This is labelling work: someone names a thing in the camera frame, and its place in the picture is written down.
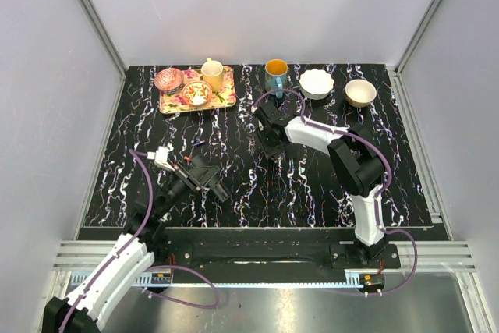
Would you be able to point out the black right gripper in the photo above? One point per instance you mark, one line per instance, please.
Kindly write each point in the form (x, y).
(270, 150)

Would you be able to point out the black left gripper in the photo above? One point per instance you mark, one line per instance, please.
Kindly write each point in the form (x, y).
(203, 174)

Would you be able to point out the blue AAA battery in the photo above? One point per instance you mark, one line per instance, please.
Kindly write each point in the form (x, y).
(199, 143)

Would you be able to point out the black remote control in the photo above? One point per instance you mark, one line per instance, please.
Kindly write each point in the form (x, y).
(219, 189)

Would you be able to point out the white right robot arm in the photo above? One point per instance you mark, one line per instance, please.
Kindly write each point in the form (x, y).
(358, 166)

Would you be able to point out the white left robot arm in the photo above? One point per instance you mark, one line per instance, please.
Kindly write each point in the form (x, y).
(142, 247)

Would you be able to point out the blue mug orange inside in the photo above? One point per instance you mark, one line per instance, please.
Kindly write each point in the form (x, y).
(276, 77)

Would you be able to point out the white scalloped bowl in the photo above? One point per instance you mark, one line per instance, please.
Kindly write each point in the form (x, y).
(316, 84)

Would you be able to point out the floral rectangular tray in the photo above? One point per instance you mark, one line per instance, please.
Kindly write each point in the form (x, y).
(225, 98)

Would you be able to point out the yellow mug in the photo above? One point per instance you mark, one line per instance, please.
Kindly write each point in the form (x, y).
(213, 74)

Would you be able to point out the orange patterned bowl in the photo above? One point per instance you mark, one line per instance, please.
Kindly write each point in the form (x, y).
(197, 93)

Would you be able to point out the cream round bowl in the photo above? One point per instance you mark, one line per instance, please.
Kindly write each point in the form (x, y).
(360, 93)

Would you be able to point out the pink patterned bowl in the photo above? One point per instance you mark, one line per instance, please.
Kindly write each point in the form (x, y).
(169, 80)

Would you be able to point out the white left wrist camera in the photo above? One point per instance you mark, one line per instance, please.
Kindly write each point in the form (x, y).
(160, 158)

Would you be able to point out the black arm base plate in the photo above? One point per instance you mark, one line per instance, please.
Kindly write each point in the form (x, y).
(329, 247)

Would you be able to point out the aluminium front rail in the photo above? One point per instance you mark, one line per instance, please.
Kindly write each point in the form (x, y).
(424, 257)

